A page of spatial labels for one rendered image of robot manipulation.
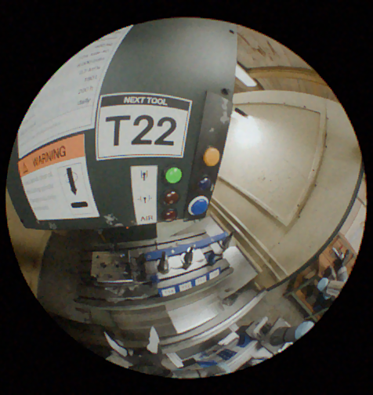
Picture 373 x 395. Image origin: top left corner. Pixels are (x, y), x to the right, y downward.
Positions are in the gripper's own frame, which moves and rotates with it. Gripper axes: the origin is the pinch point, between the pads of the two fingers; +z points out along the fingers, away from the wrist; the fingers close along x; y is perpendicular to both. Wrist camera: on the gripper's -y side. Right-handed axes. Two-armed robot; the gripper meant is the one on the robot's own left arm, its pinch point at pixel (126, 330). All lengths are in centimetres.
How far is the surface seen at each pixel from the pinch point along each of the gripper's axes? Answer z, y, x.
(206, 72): 15, -46, 21
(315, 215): -17, -24, 92
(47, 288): 25, 49, -96
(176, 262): 20.6, 8.4, 26.3
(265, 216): 15, 0, 96
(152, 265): 23.0, 8.4, 16.2
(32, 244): 55, 25, -103
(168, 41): 16, -50, 16
